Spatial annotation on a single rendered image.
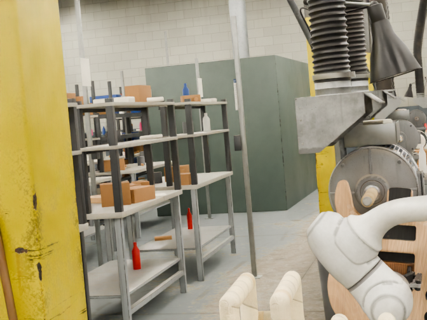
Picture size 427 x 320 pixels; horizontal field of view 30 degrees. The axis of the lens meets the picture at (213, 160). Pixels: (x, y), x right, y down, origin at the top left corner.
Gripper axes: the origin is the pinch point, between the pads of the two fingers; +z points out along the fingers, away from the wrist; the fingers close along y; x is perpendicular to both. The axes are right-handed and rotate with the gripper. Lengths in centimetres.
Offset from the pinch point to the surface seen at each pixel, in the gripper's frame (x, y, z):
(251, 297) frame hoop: 8, -23, -73
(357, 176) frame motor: 22.9, -11.9, 16.9
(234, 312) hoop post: 10, -22, -90
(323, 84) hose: 48, -21, 4
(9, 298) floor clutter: -12, -100, -21
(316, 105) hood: 42.8, -20.5, -11.6
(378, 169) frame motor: 25.2, -6.2, 16.9
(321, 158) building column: -21, -110, 733
